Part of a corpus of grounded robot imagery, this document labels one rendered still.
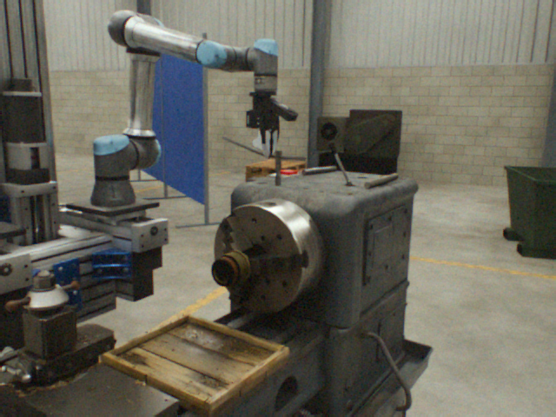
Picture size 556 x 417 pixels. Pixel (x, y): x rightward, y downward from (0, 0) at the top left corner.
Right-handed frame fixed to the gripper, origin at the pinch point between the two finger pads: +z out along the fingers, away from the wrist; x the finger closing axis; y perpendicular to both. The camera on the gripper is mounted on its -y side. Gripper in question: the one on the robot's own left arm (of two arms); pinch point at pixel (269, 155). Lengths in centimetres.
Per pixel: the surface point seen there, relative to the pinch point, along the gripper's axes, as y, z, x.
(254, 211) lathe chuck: -11.7, 13.4, 23.6
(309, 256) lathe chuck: -27.5, 24.5, 19.7
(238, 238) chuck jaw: -9.1, 20.8, 27.6
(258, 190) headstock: 0.4, 11.1, 5.6
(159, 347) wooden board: -1, 47, 50
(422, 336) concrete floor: 1, 135, -183
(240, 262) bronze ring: -15.3, 24.8, 34.6
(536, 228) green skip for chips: -33, 102, -426
